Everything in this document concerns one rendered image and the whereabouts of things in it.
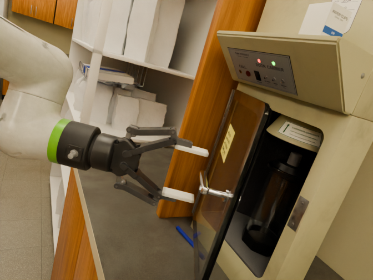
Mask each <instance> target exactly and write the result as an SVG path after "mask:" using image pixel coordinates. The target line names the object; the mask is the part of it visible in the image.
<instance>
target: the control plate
mask: <svg viewBox="0 0 373 280"><path fill-rule="evenodd" d="M228 51H229V54H230V56H231V60H232V62H233V65H234V68H235V71H236V75H237V76H238V79H242V80H245V81H248V82H252V83H255V84H259V85H262V86H266V87H269V88H273V89H277V90H279V91H283V92H286V93H290V94H294V95H296V96H297V95H298V94H297V90H296V85H295V80H294V75H293V69H292V66H291V61H290V56H286V55H282V54H274V53H266V52H258V51H250V50H245V49H237V48H229V47H228ZM258 58H259V59H260V60H261V63H259V62H258ZM272 61H274V62H275V63H276V65H275V66H273V65H272V63H271V62H272ZM239 70H241V71H242V73H240V72H239ZM246 71H249V72H250V76H249V77H248V76H247V75H246ZM254 71H258V72H259V74H260V78H261V81H259V80H256V76H255V73H254ZM265 75H266V76H267V77H268V78H267V79H264V76H265ZM273 77H274V78H275V79H276V81H272V79H273ZM282 79H283V80H284V81H285V83H281V80H282Z"/></svg>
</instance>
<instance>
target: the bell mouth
mask: <svg viewBox="0 0 373 280"><path fill-rule="evenodd" d="M266 130H267V131H268V132H269V133H270V134H272V135H273V136H275V137H277V138H279V139H282V140H283V141H286V142H288V143H291V144H293V145H296V146H298V147H301V148H304V149H307V150H310V151H313V152H316V153H318V151H319V149H320V147H321V145H322V142H323V140H324V134H323V132H322V130H321V129H319V128H317V127H314V126H312V125H309V124H307V123H304V122H301V121H298V120H297V119H293V118H291V117H288V116H286V115H283V114H281V115H280V116H279V117H278V118H277V119H276V120H275V121H274V122H273V123H272V124H271V125H270V126H269V127H268V128H267V129H266Z"/></svg>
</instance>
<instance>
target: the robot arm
mask: <svg viewBox="0 0 373 280"><path fill-rule="evenodd" d="M0 78H3V79H5V80H7V81H9V86H8V90H7V93H6V95H5V97H4V100H3V102H2V104H1V107H0V150H1V151H2V152H3V153H5V154H6V155H8V156H11V157H13V158H18V159H37V160H42V161H48V162H53V163H57V164H61V165H64V166H68V167H73V168H77V169H81V170H84V171H87V170H89V169H90V168H91V167H92V168H94V169H98V170H101V171H106V172H112V173H114V174H115V175H116V176H117V177H116V182H115V184H114V188H115V189H121V190H124V191H126V192H128V193H130V194H132V195H134V196H136V197H137V198H139V199H141V200H143V201H145V202H147V203H149V204H150V205H152V206H156V205H157V203H158V201H159V200H161V199H164V200H167V201H171V202H176V201H177V199H178V200H181V201H185V202H189V203H194V194H191V193H187V192H183V191H179V190H176V189H171V188H167V187H163V189H160V188H159V187H158V186H157V185H156V184H155V183H154V182H153V181H151V180H150V179H149V178H148V177H147V176H146V175H145V174H144V173H143V172H142V171H141V170H140V168H138V167H139V159H140V157H141V155H142V153H144V152H147V151H151V150H154V149H158V148H163V147H167V146H171V145H175V147H174V148H175V149H178V150H181V151H185V152H189V153H193V154H197V155H200V156H204V157H208V156H209V153H208V150H207V149H203V148H199V147H195V146H193V142H192V141H190V140H187V139H183V138H179V137H178V136H177V129H176V128H175V127H138V126H135V125H132V124H131V125H129V126H128V127H127V128H126V131H127V133H126V135H125V137H117V136H113V135H110V134H106V133H101V130H100V128H99V127H95V126H91V125H88V124H84V123H80V122H76V121H72V120H69V119H65V118H62V117H61V110H62V106H63V103H64V100H65V97H66V95H67V92H68V90H69V88H70V85H71V83H72V80H73V66H72V64H71V61H70V60H69V58H68V57H67V55H66V54H65V53H64V52H63V51H62V50H60V49H59V48H57V47H55V46H53V45H51V44H49V43H47V42H45V41H43V40H41V39H39V38H38V37H36V36H34V35H32V34H30V33H28V32H27V31H25V30H23V29H22V28H20V27H19V26H17V25H15V24H14V23H12V22H10V21H9V20H7V19H5V18H4V17H2V16H1V15H0ZM136 136H170V137H168V138H163V139H159V140H156V141H152V142H148V143H141V144H135V143H134V142H133V141H132V139H131V137H136ZM126 174H128V175H130V176H131V177H132V178H133V179H135V180H136V181H138V182H139V183H140V184H141V185H142V186H143V187H144V188H145V189H147V190H148V191H146V190H144V189H143V188H141V187H139V186H137V185H136V184H134V183H132V182H130V181H127V180H126V179H125V178H123V176H124V175H126Z"/></svg>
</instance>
